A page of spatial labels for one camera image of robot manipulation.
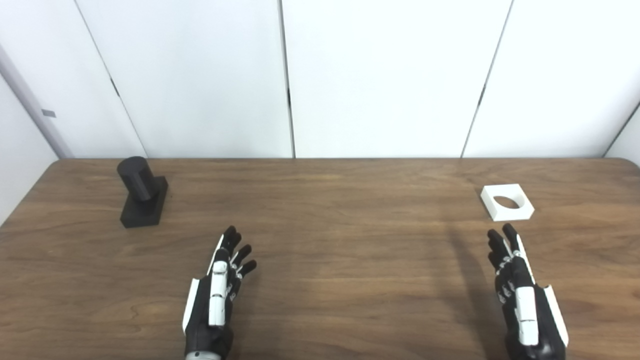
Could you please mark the black peg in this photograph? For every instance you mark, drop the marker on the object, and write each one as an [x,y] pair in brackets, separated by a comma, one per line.
[137,180]

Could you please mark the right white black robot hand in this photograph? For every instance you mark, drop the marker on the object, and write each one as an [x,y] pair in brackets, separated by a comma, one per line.
[526,310]

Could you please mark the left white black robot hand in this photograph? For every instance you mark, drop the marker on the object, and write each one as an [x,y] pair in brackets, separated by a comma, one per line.
[218,295]

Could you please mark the white square piece with hole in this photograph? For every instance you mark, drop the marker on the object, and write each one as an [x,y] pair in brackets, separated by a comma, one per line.
[507,214]

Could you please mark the grey wall corner post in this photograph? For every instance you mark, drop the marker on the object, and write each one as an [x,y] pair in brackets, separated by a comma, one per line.
[35,107]

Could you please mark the small grey wall label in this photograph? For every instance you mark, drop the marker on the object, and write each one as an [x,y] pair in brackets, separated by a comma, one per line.
[48,113]

